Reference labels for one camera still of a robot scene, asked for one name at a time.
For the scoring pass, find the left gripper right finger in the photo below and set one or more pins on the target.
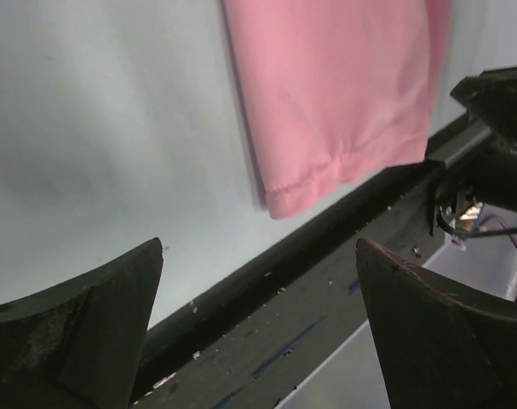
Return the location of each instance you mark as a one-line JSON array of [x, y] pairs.
[[440, 343]]

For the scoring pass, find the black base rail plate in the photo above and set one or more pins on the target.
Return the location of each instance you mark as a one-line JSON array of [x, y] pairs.
[[251, 339]]

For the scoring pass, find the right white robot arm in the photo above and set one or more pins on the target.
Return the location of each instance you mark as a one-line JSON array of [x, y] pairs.
[[482, 165]]

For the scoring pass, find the pink t-shirt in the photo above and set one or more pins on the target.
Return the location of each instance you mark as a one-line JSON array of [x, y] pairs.
[[335, 90]]

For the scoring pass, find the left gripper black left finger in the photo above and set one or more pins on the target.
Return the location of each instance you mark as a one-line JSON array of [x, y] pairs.
[[78, 344]]

